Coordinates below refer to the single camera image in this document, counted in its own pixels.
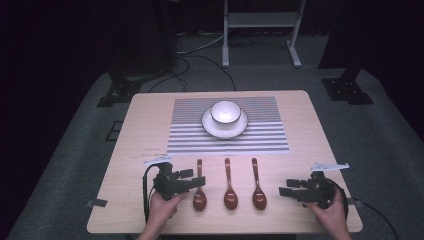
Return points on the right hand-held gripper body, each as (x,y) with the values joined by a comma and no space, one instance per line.
(320,191)

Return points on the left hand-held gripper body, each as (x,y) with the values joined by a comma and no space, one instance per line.
(168,185)

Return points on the person's left hand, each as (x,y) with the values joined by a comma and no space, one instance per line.
(165,208)

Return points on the person's right hand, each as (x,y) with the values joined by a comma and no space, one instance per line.
(330,215)

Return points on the brown wooden spoon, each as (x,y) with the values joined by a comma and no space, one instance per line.
(199,199)
(230,199)
(259,199)

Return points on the striped grey placemat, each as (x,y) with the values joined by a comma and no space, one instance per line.
(186,140)

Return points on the grey tape strip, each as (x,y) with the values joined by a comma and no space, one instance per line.
(97,202)
(353,201)

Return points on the white plate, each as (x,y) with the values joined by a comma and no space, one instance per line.
(208,128)

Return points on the white bowl with dark rim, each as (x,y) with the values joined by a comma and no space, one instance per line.
(225,113)

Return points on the black floor tape outline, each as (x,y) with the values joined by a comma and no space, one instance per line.
(111,131)

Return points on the black metal stand base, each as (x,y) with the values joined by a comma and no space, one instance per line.
(121,91)
(346,90)

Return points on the white metal stand frame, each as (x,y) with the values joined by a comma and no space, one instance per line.
(263,19)

